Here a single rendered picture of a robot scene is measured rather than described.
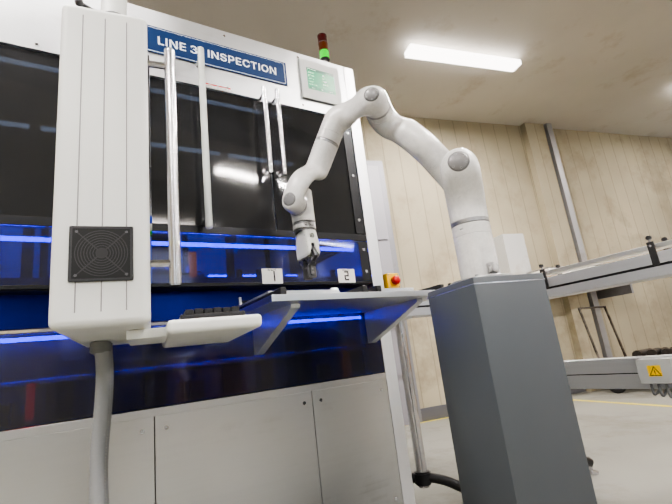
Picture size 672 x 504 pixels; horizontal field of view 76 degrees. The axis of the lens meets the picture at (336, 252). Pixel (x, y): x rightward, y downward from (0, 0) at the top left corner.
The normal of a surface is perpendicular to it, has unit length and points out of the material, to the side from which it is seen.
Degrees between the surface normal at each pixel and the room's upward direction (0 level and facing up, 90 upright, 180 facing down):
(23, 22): 90
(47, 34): 90
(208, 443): 90
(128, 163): 90
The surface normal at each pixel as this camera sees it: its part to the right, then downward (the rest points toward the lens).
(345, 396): 0.51, -0.26
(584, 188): 0.31, -0.26
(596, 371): -0.85, -0.03
